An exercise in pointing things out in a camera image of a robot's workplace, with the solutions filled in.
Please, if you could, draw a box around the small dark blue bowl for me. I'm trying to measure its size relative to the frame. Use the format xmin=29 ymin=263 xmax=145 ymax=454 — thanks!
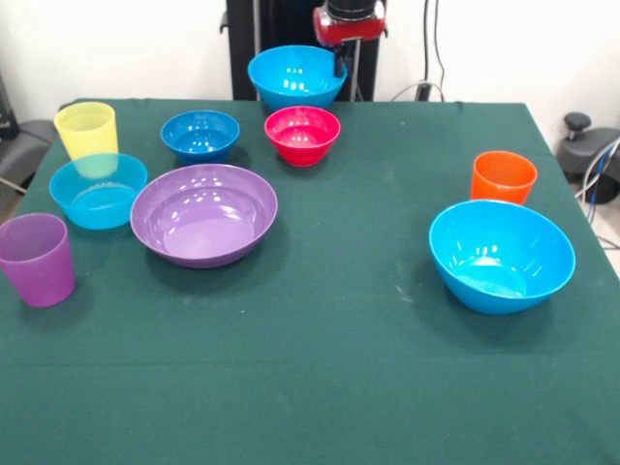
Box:
xmin=160 ymin=109 xmax=241 ymax=165

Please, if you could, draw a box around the translucent light blue bowl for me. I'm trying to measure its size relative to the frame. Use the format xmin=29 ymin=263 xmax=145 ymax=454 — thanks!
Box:
xmin=48 ymin=152 xmax=149 ymax=231

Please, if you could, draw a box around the large blue bowl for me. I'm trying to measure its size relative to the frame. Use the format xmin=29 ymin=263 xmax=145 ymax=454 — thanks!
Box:
xmin=247 ymin=45 xmax=349 ymax=115
xmin=427 ymin=199 xmax=577 ymax=317

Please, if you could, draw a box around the wide purple bowl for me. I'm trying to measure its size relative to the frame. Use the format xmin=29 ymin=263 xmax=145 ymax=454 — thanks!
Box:
xmin=129 ymin=163 xmax=279 ymax=269

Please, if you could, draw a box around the dark grey chair base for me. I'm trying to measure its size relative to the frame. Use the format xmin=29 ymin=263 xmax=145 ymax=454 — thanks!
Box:
xmin=556 ymin=111 xmax=620 ymax=204

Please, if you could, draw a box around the purple cup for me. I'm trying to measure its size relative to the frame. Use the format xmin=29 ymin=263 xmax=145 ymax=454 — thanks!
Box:
xmin=0 ymin=212 xmax=77 ymax=309

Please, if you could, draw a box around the bundle of light cables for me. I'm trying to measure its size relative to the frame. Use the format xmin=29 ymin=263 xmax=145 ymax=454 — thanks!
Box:
xmin=574 ymin=138 xmax=620 ymax=253

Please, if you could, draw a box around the small red bowl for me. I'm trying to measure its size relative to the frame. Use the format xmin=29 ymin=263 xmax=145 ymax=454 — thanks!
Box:
xmin=263 ymin=106 xmax=342 ymax=168

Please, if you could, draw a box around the dark green tablecloth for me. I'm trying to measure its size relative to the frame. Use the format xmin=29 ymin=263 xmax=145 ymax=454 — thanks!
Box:
xmin=0 ymin=98 xmax=620 ymax=465

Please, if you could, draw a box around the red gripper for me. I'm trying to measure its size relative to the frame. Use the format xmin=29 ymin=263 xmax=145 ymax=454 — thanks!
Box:
xmin=311 ymin=5 xmax=389 ymax=78

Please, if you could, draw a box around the black wall cable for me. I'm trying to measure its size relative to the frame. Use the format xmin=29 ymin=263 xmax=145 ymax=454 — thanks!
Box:
xmin=389 ymin=0 xmax=448 ymax=103

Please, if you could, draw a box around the yellow cup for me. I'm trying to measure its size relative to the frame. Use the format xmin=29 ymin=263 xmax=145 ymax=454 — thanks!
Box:
xmin=52 ymin=101 xmax=119 ymax=164

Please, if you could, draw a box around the orange cup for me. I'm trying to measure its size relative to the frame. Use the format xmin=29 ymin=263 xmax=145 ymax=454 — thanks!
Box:
xmin=470 ymin=150 xmax=539 ymax=206

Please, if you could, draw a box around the grey padded chair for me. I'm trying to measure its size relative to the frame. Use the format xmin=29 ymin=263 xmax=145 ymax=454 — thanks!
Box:
xmin=0 ymin=72 xmax=55 ymax=196

